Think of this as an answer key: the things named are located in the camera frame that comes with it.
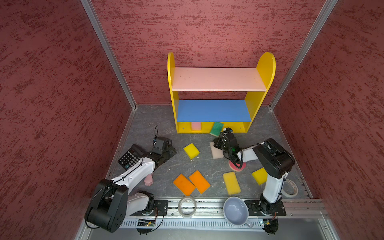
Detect clear tape roll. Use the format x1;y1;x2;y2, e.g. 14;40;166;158
178;196;197;219

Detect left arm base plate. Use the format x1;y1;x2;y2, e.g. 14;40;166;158
138;200;169;216

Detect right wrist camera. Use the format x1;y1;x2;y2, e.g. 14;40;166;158
222;128;233;134

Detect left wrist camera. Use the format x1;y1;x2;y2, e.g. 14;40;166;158
152;137;172;155

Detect aluminium front rail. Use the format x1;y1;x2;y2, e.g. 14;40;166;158
85;197;329;218

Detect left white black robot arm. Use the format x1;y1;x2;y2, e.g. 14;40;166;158
84;144;177;233

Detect beige white sponge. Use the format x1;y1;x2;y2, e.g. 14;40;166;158
210;142;224;160

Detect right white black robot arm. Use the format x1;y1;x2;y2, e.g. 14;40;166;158
213;128;295;216

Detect orange sponge right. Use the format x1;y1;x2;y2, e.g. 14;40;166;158
189;171;211;194

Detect long yellow sponge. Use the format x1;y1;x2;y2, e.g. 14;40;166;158
223;172;241;195

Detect orange sponge left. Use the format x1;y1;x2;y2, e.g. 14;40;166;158
173;174;196;196

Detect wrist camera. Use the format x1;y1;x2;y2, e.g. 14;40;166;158
222;128;233;134
152;137;172;155

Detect round pink smiley sponge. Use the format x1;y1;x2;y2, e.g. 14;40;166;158
229;161;247;172

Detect yellow shelf pink blue boards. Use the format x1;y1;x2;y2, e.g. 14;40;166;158
167;52;277;134

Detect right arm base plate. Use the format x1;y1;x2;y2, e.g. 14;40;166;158
245;200;287;218

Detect yellow sponge far right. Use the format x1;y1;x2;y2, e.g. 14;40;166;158
252;168;268;186

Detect green sponge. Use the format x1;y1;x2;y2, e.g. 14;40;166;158
210;122;224;137

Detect lavender mug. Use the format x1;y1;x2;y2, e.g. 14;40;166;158
223;197;254;228

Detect orange sponge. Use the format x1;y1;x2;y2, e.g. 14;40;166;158
173;174;196;196
189;171;211;194

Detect beige masking tape roll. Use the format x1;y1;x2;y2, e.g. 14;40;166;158
281;180;299;198

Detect small yellow square sponge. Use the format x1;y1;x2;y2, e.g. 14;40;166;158
184;143;200;160

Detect black calculator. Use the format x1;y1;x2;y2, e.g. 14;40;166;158
118;144;146;170

